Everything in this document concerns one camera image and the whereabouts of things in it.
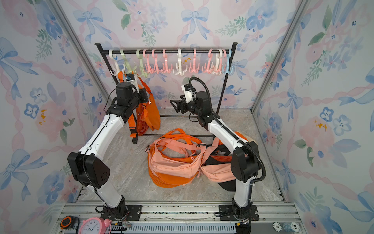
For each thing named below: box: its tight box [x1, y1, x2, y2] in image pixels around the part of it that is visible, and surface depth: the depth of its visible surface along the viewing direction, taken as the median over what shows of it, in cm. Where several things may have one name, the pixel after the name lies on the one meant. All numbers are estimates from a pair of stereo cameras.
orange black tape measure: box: [59, 215, 80, 230], surface depth 71 cm
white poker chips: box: [272, 221, 301, 234], surface depth 69 cm
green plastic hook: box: [119, 48, 148, 78], surface depth 73 cm
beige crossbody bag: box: [200, 162, 237, 183], surface depth 71 cm
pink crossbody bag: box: [200, 136, 237, 183], surface depth 73 cm
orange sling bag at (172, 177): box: [149, 167, 199, 189], surface depth 74 cm
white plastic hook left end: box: [108, 49, 120, 76], surface depth 72 cm
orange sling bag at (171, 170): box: [148, 149, 204, 188], surface depth 76 cm
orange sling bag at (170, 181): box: [147, 128, 203, 189], surface depth 83 cm
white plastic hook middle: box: [172, 48, 188, 77], surface depth 73 cm
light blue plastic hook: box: [222, 48, 234, 75], surface depth 71 cm
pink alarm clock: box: [78, 216, 113, 234], surface depth 70 cm
